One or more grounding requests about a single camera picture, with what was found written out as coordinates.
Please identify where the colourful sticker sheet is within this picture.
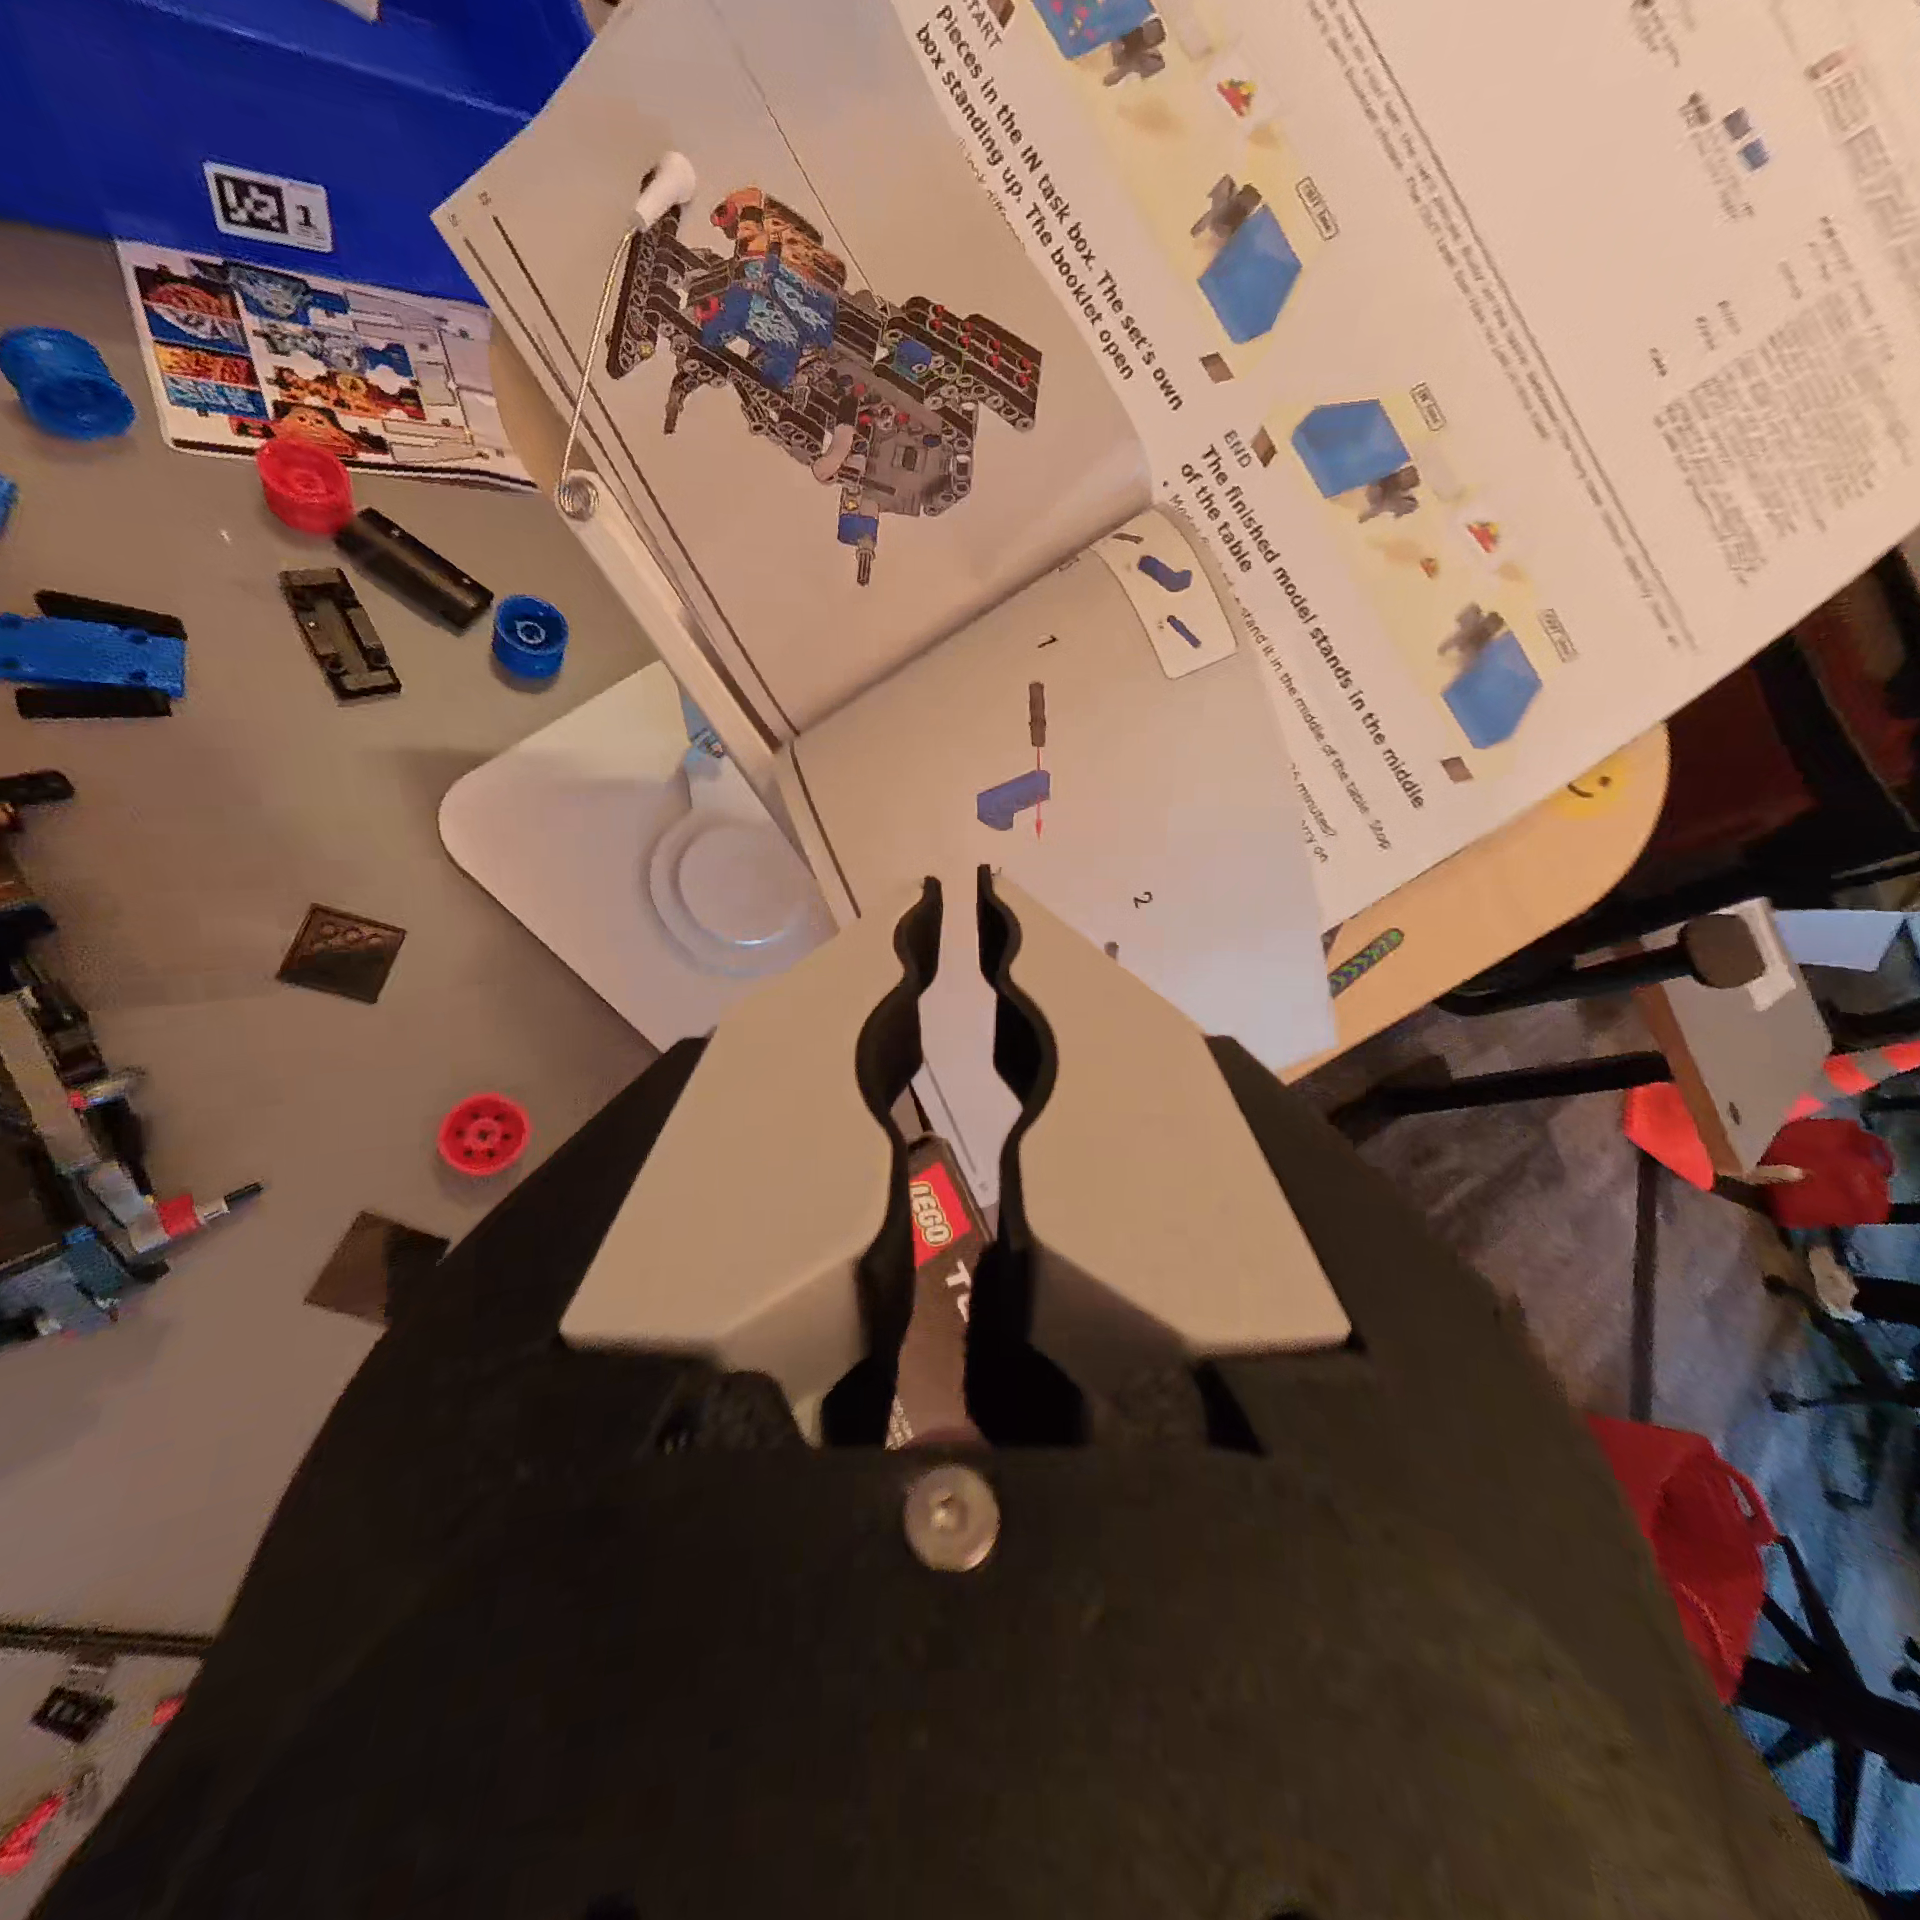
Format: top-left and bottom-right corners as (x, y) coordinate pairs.
(115, 237), (538, 492)

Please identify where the blue long beam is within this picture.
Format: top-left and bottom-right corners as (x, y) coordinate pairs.
(0, 593), (193, 723)

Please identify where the black square printed tile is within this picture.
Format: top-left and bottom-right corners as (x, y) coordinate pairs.
(304, 1212), (450, 1327)

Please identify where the black long beam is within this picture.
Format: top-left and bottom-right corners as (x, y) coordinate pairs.
(331, 506), (496, 633)

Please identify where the black frame plate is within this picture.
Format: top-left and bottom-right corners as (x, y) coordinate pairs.
(279, 565), (406, 705)

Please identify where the black toy truck model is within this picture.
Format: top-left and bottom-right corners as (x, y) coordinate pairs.
(0, 768), (266, 1347)

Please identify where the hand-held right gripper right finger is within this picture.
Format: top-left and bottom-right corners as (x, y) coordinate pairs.
(964, 864), (1356, 1449)

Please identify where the instruction booklet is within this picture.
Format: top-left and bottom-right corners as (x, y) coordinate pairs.
(432, 0), (1340, 1076)

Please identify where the grey desk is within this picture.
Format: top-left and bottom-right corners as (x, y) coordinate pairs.
(0, 225), (723, 1876)

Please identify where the blue storage bin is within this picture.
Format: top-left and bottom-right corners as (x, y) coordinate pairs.
(0, 0), (598, 305)

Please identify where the black grid plate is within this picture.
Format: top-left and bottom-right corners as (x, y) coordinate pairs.
(276, 904), (410, 1007)

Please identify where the printed task instruction sheet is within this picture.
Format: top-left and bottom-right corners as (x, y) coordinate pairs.
(900, 0), (1920, 921)

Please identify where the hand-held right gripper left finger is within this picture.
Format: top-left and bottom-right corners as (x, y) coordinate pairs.
(559, 877), (946, 1449)

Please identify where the red bag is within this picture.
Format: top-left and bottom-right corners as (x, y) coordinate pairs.
(1587, 1415), (1784, 1707)

